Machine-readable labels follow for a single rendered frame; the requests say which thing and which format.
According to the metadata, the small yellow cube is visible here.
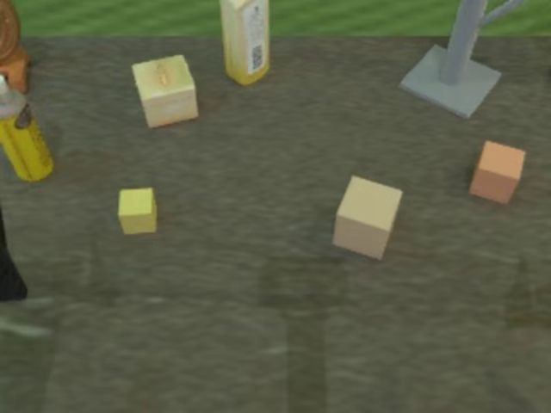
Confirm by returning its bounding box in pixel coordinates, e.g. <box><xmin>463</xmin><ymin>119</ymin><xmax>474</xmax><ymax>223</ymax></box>
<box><xmin>118</xmin><ymin>187</ymin><xmax>158</xmax><ymax>236</ymax></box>

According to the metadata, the tan wooden cube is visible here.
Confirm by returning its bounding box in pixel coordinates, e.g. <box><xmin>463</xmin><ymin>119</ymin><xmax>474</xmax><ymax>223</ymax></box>
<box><xmin>331</xmin><ymin>175</ymin><xmax>404</xmax><ymax>262</ymax></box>

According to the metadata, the orange cube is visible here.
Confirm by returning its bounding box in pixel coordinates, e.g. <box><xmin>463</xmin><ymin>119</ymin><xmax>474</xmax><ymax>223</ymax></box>
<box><xmin>468</xmin><ymin>139</ymin><xmax>527</xmax><ymax>205</ymax></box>

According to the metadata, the yellow bottle with grey cap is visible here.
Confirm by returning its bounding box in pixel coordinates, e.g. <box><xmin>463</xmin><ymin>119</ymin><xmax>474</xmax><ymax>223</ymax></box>
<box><xmin>0</xmin><ymin>72</ymin><xmax>55</xmax><ymax>182</ymax></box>

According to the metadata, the brown wooden object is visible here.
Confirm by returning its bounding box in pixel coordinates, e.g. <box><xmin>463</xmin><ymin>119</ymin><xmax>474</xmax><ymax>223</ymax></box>
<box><xmin>0</xmin><ymin>0</ymin><xmax>32</xmax><ymax>95</ymax></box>

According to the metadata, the pale yellow printed box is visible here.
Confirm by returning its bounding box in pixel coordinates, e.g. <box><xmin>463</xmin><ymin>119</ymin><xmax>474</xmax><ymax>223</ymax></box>
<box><xmin>131</xmin><ymin>53</ymin><xmax>200</xmax><ymax>129</ymax></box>

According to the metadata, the yellow bottle with label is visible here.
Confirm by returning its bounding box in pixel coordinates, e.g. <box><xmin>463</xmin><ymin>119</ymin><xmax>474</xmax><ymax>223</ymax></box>
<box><xmin>219</xmin><ymin>0</ymin><xmax>271</xmax><ymax>87</ymax></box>

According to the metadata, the grey branched rack stand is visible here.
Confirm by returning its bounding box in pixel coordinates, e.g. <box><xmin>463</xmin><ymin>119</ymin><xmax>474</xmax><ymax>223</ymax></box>
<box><xmin>398</xmin><ymin>0</ymin><xmax>529</xmax><ymax>120</ymax></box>

